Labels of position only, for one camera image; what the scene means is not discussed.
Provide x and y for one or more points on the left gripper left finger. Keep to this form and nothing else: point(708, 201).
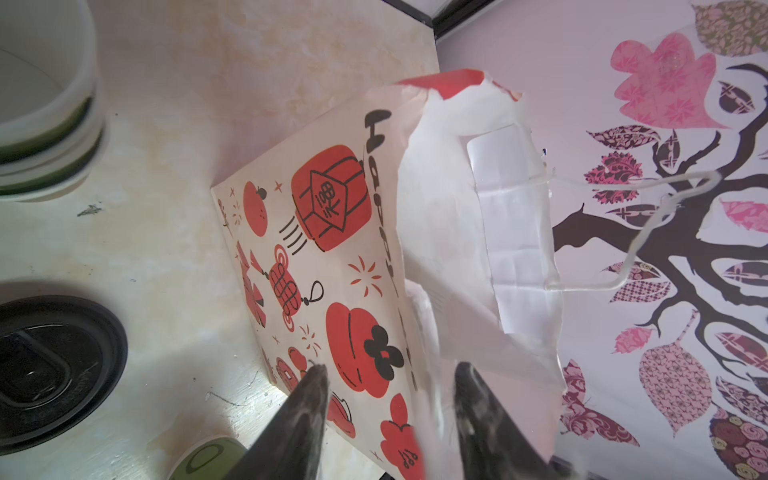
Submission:
point(290, 445)

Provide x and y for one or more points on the stack of paper cups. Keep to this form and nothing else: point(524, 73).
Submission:
point(53, 111)

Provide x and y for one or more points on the green paper coffee cup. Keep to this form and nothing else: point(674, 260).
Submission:
point(210, 459)

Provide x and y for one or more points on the red white paper bag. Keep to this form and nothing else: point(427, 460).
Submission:
point(403, 232)

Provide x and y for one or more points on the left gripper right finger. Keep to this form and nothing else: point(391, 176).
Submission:
point(491, 445)

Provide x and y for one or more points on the stack of black lids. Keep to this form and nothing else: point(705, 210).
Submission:
point(61, 357)

